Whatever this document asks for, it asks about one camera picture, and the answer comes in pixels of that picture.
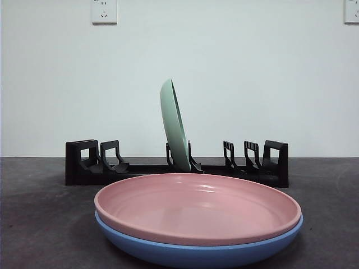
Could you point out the white wall socket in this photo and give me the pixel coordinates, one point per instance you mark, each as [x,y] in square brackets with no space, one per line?
[352,11]
[104,12]

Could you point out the blue plate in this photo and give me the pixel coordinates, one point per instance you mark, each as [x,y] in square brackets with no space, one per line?
[196,257]

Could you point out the green plate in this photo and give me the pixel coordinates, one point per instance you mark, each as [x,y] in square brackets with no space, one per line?
[172,123]

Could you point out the pink plate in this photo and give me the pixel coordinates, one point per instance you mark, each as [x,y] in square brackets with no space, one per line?
[196,207]

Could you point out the black dish rack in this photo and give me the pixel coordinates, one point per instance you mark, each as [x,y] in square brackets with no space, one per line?
[75,168]

